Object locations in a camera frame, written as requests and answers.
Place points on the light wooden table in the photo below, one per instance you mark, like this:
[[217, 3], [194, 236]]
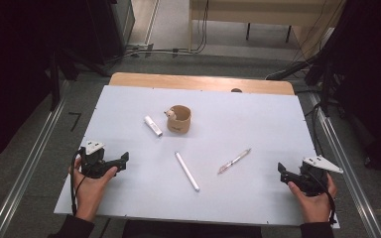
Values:
[[198, 82]]

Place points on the tan pen holder with bear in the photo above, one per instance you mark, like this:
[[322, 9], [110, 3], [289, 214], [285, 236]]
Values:
[[178, 125]]

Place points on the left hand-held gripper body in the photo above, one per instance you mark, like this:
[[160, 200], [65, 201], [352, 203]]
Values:
[[94, 162]]

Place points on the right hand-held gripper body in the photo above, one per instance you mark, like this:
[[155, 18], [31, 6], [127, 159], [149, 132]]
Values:
[[314, 183]]

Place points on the black tripod stand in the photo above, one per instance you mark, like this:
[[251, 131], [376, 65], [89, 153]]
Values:
[[325, 82], [55, 82]]

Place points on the short white tube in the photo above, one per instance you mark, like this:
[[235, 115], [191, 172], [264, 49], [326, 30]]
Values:
[[153, 126]]

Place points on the black curtain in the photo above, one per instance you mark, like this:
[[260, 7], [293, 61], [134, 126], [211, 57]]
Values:
[[13, 66], [370, 82]]

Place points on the metal floor rail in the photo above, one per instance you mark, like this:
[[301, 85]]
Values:
[[29, 158], [347, 165]]

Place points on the black cabinet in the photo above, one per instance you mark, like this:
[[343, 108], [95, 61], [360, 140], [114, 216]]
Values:
[[112, 29]]

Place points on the person's left hand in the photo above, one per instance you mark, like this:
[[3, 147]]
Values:
[[87, 193]]

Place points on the person's right hand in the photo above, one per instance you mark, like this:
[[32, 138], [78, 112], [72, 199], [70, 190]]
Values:
[[316, 208]]

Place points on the clear mechanical pencil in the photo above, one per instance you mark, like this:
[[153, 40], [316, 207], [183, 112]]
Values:
[[234, 161]]

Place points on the long white pen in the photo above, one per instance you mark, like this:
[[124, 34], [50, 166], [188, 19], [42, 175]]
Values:
[[187, 171]]

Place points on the pale wooden desk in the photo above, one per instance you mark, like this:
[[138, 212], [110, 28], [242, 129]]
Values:
[[264, 15]]

